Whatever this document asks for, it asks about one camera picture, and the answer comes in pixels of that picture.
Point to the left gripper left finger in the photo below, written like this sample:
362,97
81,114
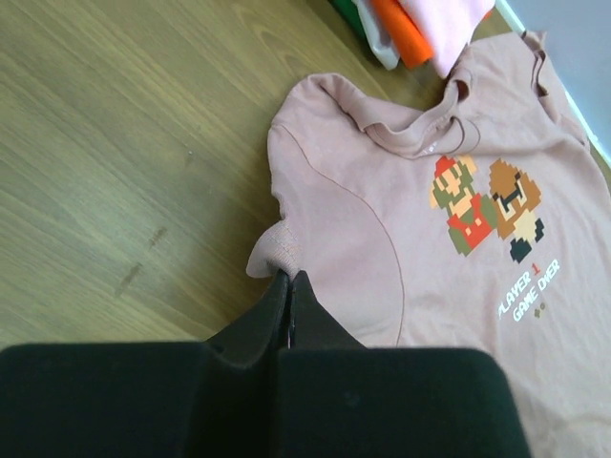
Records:
260,330

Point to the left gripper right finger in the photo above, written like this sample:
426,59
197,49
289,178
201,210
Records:
310,326

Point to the dusty pink graphic t-shirt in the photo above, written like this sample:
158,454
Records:
482,222

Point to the folded orange t-shirt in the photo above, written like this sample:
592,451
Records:
413,48

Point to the folded green t-shirt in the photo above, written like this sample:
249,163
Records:
349,13

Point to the folded pink t-shirt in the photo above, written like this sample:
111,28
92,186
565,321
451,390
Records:
448,26

